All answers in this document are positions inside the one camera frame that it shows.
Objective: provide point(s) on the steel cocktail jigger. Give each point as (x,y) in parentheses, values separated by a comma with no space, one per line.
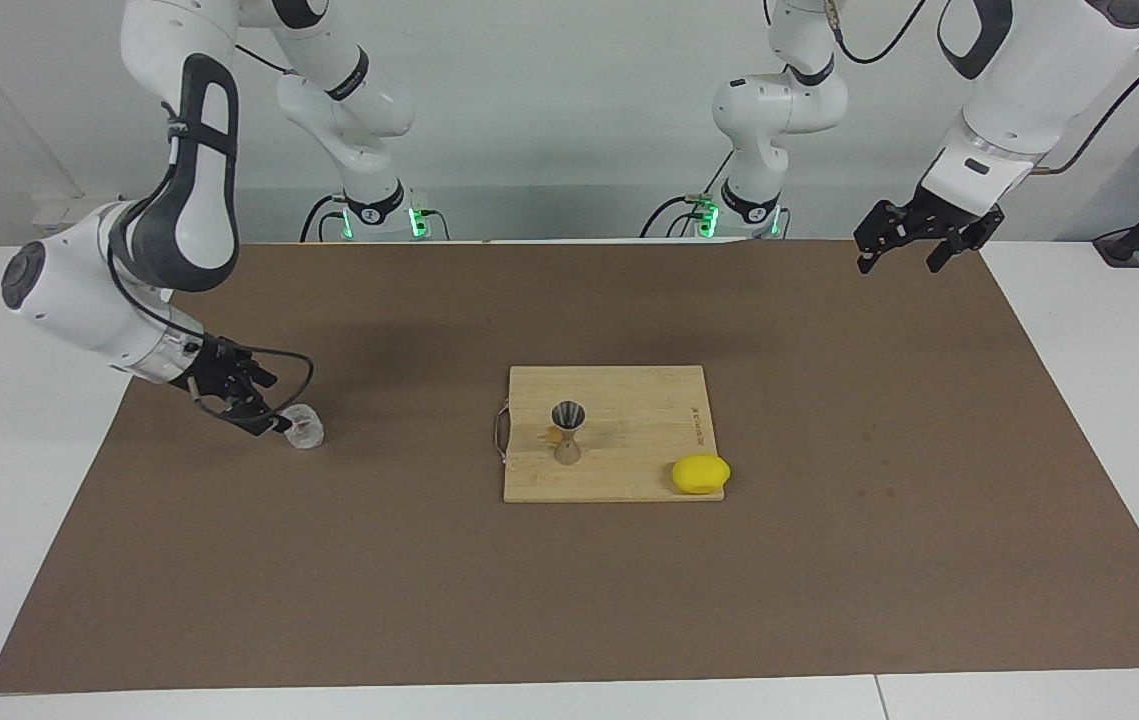
(569,412)

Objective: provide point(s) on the wooden cutting board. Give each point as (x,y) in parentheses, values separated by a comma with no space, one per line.
(629,440)

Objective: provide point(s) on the yellow lemon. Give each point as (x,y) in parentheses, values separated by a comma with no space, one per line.
(699,475)

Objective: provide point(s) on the brown table mat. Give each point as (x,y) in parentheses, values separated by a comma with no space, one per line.
(429,580)

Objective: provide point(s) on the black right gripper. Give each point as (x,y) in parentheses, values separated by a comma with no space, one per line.
(217,368)

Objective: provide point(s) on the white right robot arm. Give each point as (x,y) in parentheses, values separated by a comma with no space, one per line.
(79,300)

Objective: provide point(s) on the small clear glass cup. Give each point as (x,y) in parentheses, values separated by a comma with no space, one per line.
(307,430)

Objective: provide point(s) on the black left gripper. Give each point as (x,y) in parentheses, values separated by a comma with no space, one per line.
(939,215)

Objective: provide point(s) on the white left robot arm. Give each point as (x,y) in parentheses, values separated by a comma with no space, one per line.
(1039,90)

